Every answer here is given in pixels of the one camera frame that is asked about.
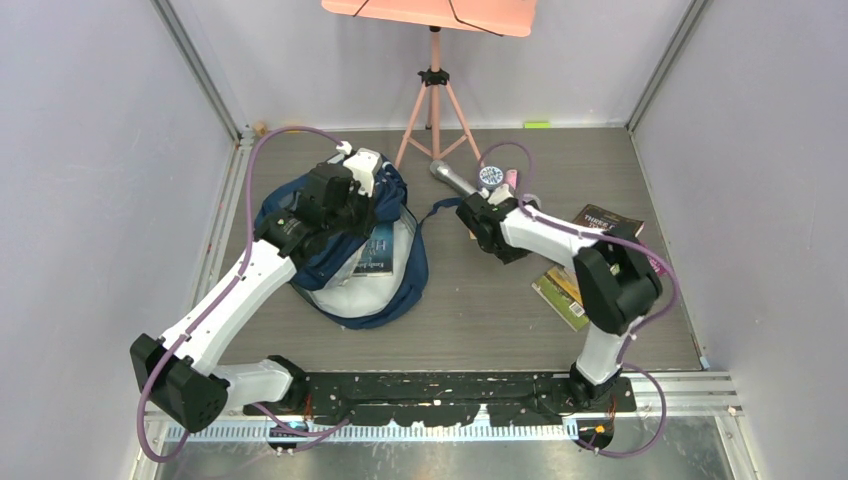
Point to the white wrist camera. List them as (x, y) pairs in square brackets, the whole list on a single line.
[(364, 165), (500, 194)]

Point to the green yellow booklet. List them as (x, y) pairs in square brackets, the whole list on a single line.
[(559, 289)]

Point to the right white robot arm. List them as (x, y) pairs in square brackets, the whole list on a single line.
[(616, 280)]

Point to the blue patterned round tin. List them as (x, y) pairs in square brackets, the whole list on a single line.
[(490, 177)]

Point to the clear small round container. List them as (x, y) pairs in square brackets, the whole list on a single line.
[(532, 199)]

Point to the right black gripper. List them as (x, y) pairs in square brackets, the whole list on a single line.
[(512, 254)]

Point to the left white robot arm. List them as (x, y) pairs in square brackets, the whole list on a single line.
[(180, 371)]

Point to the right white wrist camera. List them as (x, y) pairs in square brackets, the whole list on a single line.
[(500, 194)]

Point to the purple magenta booklet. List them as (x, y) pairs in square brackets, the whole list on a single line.
[(657, 267)]

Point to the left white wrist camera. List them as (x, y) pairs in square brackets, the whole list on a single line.
[(364, 165)]

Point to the brown cover book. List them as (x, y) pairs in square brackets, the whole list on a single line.
[(593, 216)]

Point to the silver microphone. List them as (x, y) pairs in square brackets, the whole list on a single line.
[(443, 172)]

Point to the pink highlighter marker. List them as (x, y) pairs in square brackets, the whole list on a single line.
[(511, 178)]

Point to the navy blue student backpack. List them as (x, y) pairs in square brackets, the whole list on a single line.
[(324, 261)]

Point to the green tape piece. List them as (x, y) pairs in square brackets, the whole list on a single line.
[(537, 125)]

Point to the dark blue fantasy book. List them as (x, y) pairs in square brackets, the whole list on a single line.
[(377, 254)]

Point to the pink music stand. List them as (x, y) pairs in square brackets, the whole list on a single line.
[(506, 18)]

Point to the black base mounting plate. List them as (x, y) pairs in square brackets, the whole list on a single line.
[(442, 399)]

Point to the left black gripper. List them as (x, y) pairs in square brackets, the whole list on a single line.
[(367, 217)]

